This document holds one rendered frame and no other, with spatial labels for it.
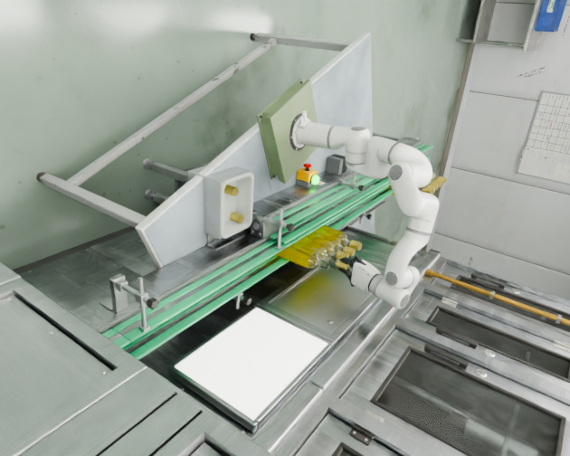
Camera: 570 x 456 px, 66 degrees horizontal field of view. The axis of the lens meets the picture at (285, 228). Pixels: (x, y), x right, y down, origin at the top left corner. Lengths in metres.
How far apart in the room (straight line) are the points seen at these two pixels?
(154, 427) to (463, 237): 7.37
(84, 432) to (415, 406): 0.96
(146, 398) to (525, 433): 1.09
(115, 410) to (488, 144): 7.01
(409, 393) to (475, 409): 0.20
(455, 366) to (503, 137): 6.00
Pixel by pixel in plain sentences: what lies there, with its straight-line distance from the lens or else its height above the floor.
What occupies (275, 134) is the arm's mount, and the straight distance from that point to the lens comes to 1.72.
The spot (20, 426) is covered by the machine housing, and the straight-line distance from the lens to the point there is 0.91.
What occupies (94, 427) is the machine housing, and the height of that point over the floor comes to 1.29.
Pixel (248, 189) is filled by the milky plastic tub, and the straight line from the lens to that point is 1.65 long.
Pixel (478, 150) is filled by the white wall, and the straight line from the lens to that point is 7.51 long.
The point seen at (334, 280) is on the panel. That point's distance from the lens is 1.86.
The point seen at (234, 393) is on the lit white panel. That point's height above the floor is 1.20.
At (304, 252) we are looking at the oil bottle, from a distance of 1.72.
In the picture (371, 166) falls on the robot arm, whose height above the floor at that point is 1.19.
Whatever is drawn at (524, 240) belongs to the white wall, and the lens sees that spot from 7.76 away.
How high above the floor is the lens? 1.80
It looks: 30 degrees down
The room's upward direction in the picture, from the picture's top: 110 degrees clockwise
